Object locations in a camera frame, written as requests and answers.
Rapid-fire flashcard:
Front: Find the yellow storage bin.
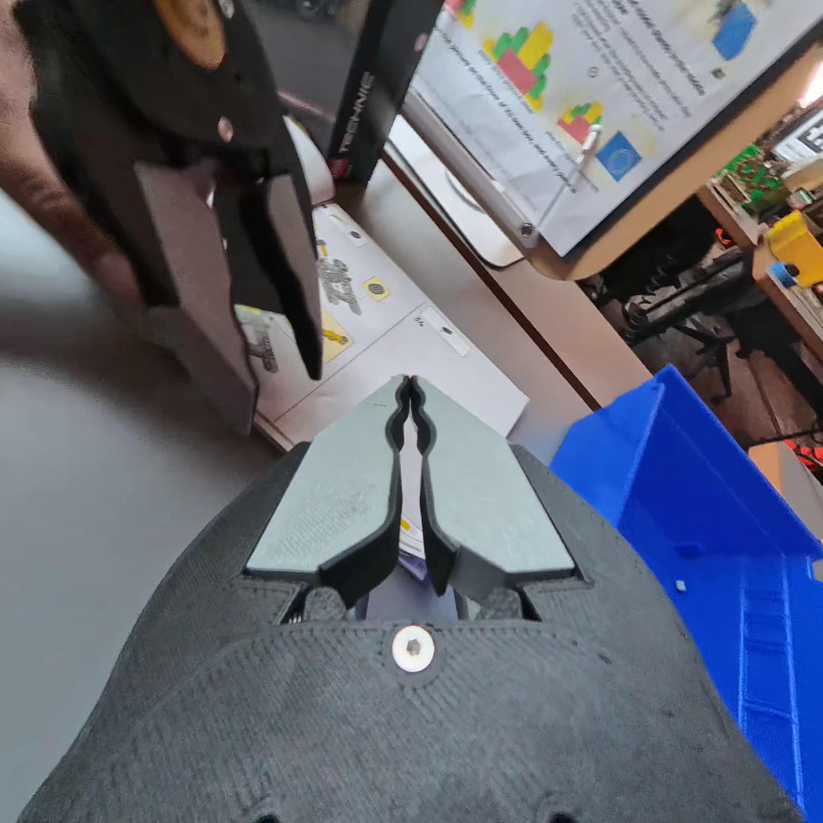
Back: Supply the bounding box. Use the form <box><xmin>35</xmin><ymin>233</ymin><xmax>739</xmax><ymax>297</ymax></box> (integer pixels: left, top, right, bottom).
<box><xmin>764</xmin><ymin>211</ymin><xmax>823</xmax><ymax>288</ymax></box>

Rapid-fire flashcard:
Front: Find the black metal table frame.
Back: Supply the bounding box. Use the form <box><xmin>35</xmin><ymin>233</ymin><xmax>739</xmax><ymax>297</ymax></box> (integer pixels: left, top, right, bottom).
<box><xmin>595</xmin><ymin>199</ymin><xmax>823</xmax><ymax>399</ymax></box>

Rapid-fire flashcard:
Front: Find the blue plastic storage bin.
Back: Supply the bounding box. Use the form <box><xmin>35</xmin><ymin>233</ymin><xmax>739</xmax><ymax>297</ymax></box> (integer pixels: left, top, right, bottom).
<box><xmin>550</xmin><ymin>365</ymin><xmax>823</xmax><ymax>823</ymax></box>

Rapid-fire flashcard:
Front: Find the illustrated instruction poster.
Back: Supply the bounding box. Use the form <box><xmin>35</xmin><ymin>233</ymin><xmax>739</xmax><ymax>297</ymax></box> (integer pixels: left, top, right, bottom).
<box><xmin>411</xmin><ymin>0</ymin><xmax>823</xmax><ymax>258</ymax></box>

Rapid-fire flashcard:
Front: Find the white tray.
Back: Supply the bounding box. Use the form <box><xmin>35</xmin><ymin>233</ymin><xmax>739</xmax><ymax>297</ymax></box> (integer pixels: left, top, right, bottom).
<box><xmin>386</xmin><ymin>116</ymin><xmax>525</xmax><ymax>267</ymax></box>

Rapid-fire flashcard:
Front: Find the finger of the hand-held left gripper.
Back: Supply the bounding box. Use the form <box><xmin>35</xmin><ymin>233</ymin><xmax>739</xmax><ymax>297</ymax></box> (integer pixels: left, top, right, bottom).
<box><xmin>134</xmin><ymin>159</ymin><xmax>259</xmax><ymax>437</ymax></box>
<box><xmin>243</xmin><ymin>172</ymin><xmax>324</xmax><ymax>381</ymax></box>

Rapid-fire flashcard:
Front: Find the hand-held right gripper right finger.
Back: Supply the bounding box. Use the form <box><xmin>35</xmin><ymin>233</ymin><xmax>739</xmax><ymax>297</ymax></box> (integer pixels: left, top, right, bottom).
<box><xmin>410</xmin><ymin>377</ymin><xmax>576</xmax><ymax>603</ymax></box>

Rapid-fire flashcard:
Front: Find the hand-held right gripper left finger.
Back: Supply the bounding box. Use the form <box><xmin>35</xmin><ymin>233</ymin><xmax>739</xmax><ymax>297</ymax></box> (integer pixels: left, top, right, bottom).
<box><xmin>245</xmin><ymin>375</ymin><xmax>412</xmax><ymax>607</ymax></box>

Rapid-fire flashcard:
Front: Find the person's left hand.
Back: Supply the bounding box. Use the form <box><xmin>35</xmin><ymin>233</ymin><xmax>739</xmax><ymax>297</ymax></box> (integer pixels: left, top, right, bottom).
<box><xmin>0</xmin><ymin>0</ymin><xmax>149</xmax><ymax>319</ymax></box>

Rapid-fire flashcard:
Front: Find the black box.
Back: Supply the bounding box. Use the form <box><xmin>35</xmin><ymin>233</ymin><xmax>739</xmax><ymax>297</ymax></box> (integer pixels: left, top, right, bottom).
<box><xmin>244</xmin><ymin>0</ymin><xmax>445</xmax><ymax>184</ymax></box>

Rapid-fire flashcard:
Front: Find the thin black cord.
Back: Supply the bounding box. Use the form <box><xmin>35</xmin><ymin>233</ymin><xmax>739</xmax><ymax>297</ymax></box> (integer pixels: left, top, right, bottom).
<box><xmin>537</xmin><ymin>125</ymin><xmax>602</xmax><ymax>229</ymax></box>

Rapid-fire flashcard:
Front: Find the lego instruction booklet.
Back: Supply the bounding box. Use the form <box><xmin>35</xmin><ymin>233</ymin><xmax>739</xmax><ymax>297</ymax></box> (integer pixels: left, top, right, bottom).
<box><xmin>234</xmin><ymin>202</ymin><xmax>531</xmax><ymax>580</ymax></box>

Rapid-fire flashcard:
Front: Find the cluttered wooden workbench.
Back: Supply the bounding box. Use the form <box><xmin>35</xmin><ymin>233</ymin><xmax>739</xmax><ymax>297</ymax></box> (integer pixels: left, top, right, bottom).
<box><xmin>697</xmin><ymin>109</ymin><xmax>823</xmax><ymax>361</ymax></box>

